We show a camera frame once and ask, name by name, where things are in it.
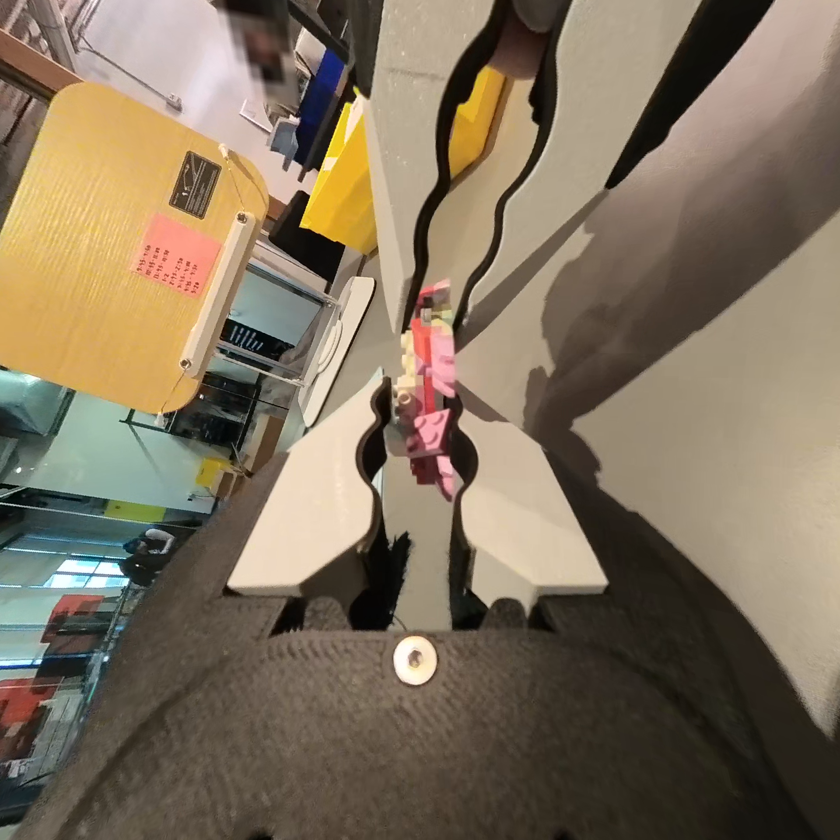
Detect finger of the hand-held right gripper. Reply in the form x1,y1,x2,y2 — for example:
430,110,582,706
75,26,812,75
363,0,509,337
453,0,710,343

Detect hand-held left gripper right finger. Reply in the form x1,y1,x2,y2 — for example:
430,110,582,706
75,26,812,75
449,386,609,627

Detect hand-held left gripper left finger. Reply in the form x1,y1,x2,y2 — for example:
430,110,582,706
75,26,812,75
225,367,411,631

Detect pink toy brick bird model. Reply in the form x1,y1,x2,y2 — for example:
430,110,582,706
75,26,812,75
386,279,460,503

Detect grey desk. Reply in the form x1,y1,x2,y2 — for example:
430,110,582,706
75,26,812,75
308,0,840,742

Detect person's right hand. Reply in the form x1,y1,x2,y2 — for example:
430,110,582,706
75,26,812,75
491,16,549,81

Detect blue storage bin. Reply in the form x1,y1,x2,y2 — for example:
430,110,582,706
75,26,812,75
294,49,349,165

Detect yellow bin with plastic bags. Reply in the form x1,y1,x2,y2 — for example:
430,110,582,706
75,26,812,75
301,66,508,253

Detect black office chair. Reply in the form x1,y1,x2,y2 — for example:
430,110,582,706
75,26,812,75
269,190,345,283

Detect pink sticky note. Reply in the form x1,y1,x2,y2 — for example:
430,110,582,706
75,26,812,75
130,213,223,299

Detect wooden book stand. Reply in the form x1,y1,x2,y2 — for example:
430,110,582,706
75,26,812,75
0,82,376,433

